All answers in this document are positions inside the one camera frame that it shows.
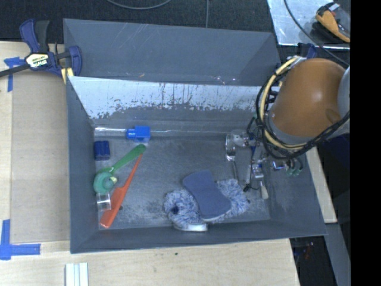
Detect green plastic handled tool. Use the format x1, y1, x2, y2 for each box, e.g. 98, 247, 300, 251
92, 144, 147, 195

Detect grey metal bin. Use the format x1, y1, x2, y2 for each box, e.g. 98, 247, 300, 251
62, 18, 328, 254

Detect clear plastic cube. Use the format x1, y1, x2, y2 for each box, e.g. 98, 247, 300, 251
96, 192, 113, 212

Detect orange comb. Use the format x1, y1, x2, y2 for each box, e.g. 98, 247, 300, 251
99, 153, 143, 229

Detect blue sponge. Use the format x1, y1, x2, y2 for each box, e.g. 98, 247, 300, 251
182, 169, 232, 220

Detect blue and white fluffy cloth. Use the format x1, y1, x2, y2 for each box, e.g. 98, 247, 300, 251
163, 178, 251, 232

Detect dark blue ribbed block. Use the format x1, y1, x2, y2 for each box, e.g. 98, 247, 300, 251
93, 140, 111, 161

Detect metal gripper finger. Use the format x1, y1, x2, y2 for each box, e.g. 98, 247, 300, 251
247, 162, 265, 187
225, 133, 239, 181

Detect clear tube with blue cap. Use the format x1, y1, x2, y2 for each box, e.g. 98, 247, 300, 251
94, 125, 151, 143

